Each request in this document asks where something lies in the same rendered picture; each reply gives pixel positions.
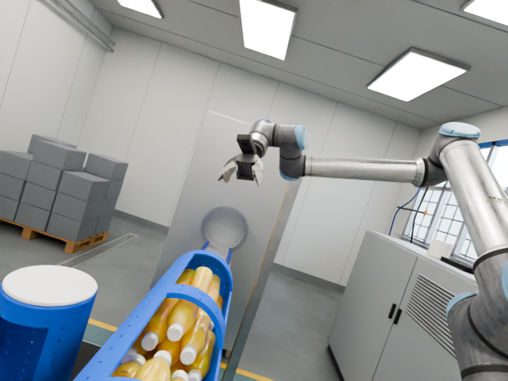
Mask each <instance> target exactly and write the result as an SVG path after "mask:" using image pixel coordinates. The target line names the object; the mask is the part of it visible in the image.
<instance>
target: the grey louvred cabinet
mask: <svg viewBox="0 0 508 381"><path fill-rule="evenodd" d="M427 252H428V251H427V250H425V249H422V248H420V247H418V246H415V245H413V244H412V243H408V242H406V241H403V240H399V239H397V238H394V237H390V236H388V235H385V234H381V233H379V232H376V231H372V230H370V229H368V231H366V232H365V235H364V238H363V240H362V243H361V247H360V249H359V251H358V255H357V258H356V260H355V263H354V266H353V268H352V272H351V274H350V277H349V279H348V283H347V285H346V287H345V291H344V293H343V296H342V299H341V302H340V304H339V307H338V310H337V313H336V316H335V318H334V321H333V324H332V327H331V329H330V333H329V335H328V337H327V340H328V342H329V345H328V347H327V349H328V351H329V353H330V357H331V358H332V361H333V364H334V366H335V368H336V372H337V373H338V376H339V379H340V381H462V379H461V375H460V370H459V367H458V363H457V357H456V354H455V351H454V345H453V342H452V338H451V333H450V329H449V326H448V322H447V313H446V308H447V305H448V303H449V302H450V301H451V300H452V299H453V298H454V297H455V296H458V295H460V294H461V293H466V292H470V293H475V291H479V288H478V285H477V283H476V281H475V277H474V274H470V273H467V272H465V271H461V270H460V269H458V268H455V267H454V266H452V265H449V264H447V263H445V262H443V261H441V260H440V259H436V258H434V257H431V256H429V255H428V254H427Z"/></svg>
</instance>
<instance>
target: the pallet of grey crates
mask: <svg viewBox="0 0 508 381"><path fill-rule="evenodd" d="M76 147H77V146H76V145H73V144H69V143H67V142H64V141H60V140H57V139H55V138H50V137H46V136H41V135H34V134H32V137H31V140H30V143H29V147H28V151H27V153H24V152H16V151H8V150H1V151H0V222H5V221H6V222H9V223H11V224H14V225H18V226H21V227H23V233H22V235H21V237H22V238H25V239H27V240H30V239H33V238H36V237H41V236H44V235H48V236H50V237H54V238H57V239H59V240H62V241H65V242H67V244H66V247H65V250H64V252H68V253H70V254H73V253H75V252H78V251H80V250H83V249H86V248H88V247H90V246H93V245H95V244H97V243H100V242H102V241H105V240H106V239H107V235H108V233H109V231H108V230H109V227H110V223H111V220H112V217H113V212H114V209H115V207H116V202H117V200H118V197H119V194H120V191H121V189H122V184H123V182H124V181H123V180H124V177H125V174H126V171H127V168H128V165H129V164H128V163H126V162H123V161H121V160H117V159H114V158H112V157H109V156H105V155H100V154H95V153H89V154H88V159H87V161H86V164H85V167H83V164H84V162H85V157H86V154H87V153H86V152H84V151H81V150H78V149H76Z"/></svg>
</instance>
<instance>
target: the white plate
mask: <svg viewBox="0 0 508 381"><path fill-rule="evenodd" d="M97 288H98V285H97V283H96V281H95V280H94V278H93V277H91V276H90V275H88V274H86V273H85V272H83V271H80V270H77V269H74V268H68V267H64V266H57V265H37V266H30V267H26V268H21V269H18V270H16V271H13V272H11V273H10V274H8V275H7V276H6V277H5V279H4V280H3V282H2V289H3V290H4V291H5V293H6V294H7V295H9V296H10V297H11V298H13V299H15V300H17V301H19V302H23V303H26V304H29V305H37V306H45V307H60V306H67V305H75V304H78V303H80V302H84V301H85V300H87V299H90V298H91V297H92V296H93V295H94V294H95V293H96V291H97Z"/></svg>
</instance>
